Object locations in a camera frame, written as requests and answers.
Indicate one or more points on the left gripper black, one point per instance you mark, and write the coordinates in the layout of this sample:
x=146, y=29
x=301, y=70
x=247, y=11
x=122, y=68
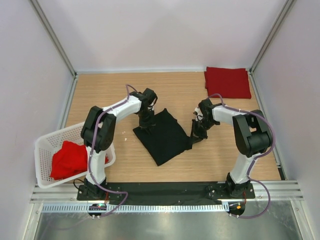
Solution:
x=150, y=123

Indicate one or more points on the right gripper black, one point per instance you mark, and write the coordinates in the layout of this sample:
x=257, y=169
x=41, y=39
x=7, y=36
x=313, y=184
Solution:
x=196, y=135

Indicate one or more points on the black t shirt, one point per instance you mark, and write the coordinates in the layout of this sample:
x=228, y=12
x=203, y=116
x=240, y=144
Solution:
x=167, y=139

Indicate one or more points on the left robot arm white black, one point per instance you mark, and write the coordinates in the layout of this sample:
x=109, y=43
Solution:
x=98, y=134

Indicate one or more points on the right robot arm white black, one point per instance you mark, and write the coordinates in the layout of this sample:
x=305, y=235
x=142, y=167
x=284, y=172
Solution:
x=252, y=135

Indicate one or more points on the folded dark red t shirt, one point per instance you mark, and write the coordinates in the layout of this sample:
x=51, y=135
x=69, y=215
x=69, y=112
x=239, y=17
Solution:
x=229, y=83

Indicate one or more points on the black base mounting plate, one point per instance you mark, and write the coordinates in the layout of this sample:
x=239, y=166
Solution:
x=178, y=193

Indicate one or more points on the bright red t shirt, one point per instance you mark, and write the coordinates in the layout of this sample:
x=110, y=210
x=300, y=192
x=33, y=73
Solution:
x=70, y=160

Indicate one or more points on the white plastic laundry basket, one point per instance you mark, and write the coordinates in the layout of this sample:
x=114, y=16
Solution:
x=46, y=146

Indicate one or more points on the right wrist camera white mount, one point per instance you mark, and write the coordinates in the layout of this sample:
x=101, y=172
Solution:
x=198, y=114

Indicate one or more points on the aluminium frame rail front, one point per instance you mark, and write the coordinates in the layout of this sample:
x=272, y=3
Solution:
x=279, y=190

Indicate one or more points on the white slotted cable duct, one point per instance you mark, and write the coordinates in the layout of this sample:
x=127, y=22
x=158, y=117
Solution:
x=99, y=208

